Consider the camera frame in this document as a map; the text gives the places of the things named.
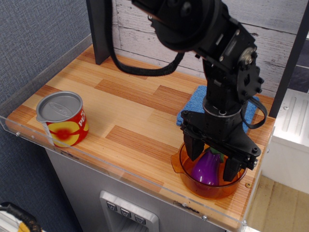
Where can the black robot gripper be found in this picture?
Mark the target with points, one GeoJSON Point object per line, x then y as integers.
{"type": "Point", "coordinates": [223, 131]}

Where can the purple toy eggplant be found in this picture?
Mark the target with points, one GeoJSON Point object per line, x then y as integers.
{"type": "Point", "coordinates": [206, 170]}

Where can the orange transparent plastic pot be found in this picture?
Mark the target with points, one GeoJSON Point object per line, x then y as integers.
{"type": "Point", "coordinates": [182, 165]}

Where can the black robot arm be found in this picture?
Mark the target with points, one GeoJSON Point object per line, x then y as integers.
{"type": "Point", "coordinates": [229, 57]}

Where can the clear acrylic table guard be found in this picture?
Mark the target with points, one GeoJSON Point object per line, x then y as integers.
{"type": "Point", "coordinates": [133, 134]}

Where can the blue folded cloth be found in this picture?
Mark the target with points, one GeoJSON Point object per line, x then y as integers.
{"type": "Point", "coordinates": [195, 105]}

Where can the white appliance at right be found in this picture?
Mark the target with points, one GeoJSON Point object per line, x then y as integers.
{"type": "Point", "coordinates": [287, 158]}

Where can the grey cabinet with dispenser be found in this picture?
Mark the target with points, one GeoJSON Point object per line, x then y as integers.
{"type": "Point", "coordinates": [103, 203]}

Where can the red yellow peach can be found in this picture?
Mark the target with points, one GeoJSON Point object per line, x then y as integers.
{"type": "Point", "coordinates": [63, 118]}

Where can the yellow black object bottom-left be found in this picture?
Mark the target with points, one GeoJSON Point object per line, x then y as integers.
{"type": "Point", "coordinates": [15, 219]}

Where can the black vertical post right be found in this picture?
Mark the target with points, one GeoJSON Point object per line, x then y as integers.
{"type": "Point", "coordinates": [291, 63]}

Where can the black vertical post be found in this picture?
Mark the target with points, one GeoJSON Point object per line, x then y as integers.
{"type": "Point", "coordinates": [100, 20]}
{"type": "Point", "coordinates": [291, 63]}

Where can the black vertical post left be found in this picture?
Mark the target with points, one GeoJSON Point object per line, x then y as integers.
{"type": "Point", "coordinates": [100, 20]}

